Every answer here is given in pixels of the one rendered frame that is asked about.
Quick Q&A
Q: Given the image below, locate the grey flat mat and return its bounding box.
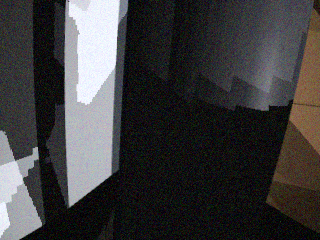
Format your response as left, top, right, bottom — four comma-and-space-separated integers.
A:
112, 0, 128, 175

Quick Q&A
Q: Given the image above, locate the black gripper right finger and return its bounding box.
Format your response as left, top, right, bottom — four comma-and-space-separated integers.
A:
253, 203, 320, 240

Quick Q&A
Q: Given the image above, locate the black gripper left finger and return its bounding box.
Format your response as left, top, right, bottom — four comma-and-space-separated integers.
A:
20, 171, 119, 240

